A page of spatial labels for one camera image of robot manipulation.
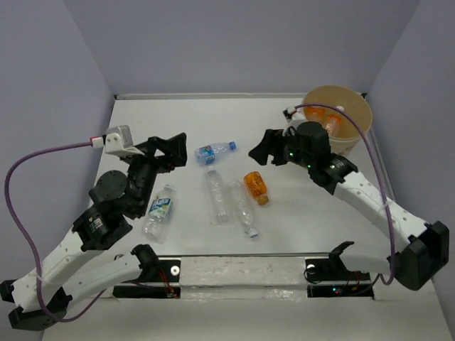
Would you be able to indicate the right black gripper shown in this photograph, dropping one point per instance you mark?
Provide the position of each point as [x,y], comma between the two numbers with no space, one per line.
[273,141]

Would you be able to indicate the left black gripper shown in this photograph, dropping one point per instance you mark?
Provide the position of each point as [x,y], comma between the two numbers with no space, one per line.
[177,157]

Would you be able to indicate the orange bottle white cap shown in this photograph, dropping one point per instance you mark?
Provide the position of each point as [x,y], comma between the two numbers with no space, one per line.
[315,113]

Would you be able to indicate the tall orange label bottle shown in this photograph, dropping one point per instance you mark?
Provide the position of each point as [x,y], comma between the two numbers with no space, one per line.
[333,121]

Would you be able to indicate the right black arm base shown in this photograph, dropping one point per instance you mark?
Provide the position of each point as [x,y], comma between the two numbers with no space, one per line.
[329,278]

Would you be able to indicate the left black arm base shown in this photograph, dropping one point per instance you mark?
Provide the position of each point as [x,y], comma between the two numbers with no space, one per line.
[164,284]

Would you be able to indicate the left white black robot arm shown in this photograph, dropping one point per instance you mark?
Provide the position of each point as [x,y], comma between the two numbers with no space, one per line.
[43,297]

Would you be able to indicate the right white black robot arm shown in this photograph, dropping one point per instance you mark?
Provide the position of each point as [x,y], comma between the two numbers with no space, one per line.
[418,249]

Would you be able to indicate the beige round bin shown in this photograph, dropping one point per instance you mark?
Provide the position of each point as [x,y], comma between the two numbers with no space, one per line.
[355,106]

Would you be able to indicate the short orange bottle orange cap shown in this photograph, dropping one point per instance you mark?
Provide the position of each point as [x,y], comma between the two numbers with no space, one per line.
[256,187]

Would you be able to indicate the blue label small bottle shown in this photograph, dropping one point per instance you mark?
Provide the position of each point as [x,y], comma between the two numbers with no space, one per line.
[212,153]

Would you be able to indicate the clear bottle blue cap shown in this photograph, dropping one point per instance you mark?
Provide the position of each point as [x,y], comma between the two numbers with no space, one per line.
[242,209]

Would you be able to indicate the clear bottle without cap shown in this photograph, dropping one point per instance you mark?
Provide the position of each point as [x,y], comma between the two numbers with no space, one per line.
[214,184]

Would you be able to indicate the green label water bottle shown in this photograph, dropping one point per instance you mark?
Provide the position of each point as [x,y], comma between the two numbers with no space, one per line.
[159,214]

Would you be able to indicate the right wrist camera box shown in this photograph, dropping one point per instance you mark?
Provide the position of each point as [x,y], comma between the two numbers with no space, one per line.
[294,117]

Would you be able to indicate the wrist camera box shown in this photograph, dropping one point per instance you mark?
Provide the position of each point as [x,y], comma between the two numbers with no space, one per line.
[119,142]
[294,117]

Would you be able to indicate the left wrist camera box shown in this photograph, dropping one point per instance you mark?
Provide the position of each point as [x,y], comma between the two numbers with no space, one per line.
[119,142]

